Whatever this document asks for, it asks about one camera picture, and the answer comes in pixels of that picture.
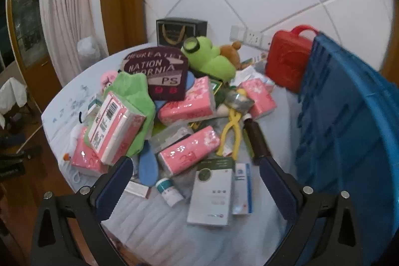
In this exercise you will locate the blue plastic crate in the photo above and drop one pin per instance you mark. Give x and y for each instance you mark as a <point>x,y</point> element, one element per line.
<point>349,139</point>

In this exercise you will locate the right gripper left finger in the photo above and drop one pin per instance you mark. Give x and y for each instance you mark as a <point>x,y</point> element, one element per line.
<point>53,242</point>

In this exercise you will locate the pink flower tissue pack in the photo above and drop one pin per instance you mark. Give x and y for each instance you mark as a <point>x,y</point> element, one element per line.
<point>187,152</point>

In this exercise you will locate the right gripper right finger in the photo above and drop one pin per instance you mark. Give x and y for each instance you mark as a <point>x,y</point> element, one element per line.
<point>322,228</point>

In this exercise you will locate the white green patch box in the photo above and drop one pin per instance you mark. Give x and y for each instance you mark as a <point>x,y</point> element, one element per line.
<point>211,197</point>

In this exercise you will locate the white curtain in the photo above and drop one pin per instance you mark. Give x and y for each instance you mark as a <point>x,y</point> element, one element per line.
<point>65,23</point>

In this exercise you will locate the white teal pill bottle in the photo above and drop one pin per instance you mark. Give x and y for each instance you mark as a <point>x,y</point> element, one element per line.
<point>169,192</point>

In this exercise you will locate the brown teddy bear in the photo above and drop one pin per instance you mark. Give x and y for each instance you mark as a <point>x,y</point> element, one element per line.
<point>231,53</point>

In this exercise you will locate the barcoded pink tissue pack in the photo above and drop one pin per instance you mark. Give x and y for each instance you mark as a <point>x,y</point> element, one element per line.
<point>114,128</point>

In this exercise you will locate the pink pig plush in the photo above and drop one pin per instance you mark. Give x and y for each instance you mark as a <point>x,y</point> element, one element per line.
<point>107,79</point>

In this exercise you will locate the wall power socket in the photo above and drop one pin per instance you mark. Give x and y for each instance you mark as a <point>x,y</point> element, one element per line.
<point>250,38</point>

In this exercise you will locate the yellow handled pliers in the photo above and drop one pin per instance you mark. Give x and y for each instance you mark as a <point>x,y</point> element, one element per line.
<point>233,124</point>

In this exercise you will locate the small white medicine box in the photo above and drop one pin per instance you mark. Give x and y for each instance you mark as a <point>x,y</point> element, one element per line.
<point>138,189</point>

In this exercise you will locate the maroon knit beanie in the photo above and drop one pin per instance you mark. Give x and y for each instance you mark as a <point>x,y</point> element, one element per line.
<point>165,68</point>

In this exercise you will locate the black gift box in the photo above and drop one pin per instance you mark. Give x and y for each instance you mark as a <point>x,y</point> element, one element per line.
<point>172,31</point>

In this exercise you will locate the green frog plush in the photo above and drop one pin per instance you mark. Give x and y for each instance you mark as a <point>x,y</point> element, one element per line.
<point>206,58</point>

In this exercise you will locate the pink tissue pack left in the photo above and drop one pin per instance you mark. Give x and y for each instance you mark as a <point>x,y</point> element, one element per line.
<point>85,159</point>

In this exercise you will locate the pink tissue pack far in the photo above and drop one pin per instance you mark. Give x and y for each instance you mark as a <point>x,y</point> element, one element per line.
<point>263,101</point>

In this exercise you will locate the green plush towel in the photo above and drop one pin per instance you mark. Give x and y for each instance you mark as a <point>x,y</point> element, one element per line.
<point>134,89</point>

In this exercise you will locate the blue white ointment box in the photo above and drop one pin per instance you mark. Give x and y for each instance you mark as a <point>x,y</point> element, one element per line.
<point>242,198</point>

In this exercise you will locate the dark brown glass bottle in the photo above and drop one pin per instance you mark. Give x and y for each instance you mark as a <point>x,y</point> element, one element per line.
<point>255,141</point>

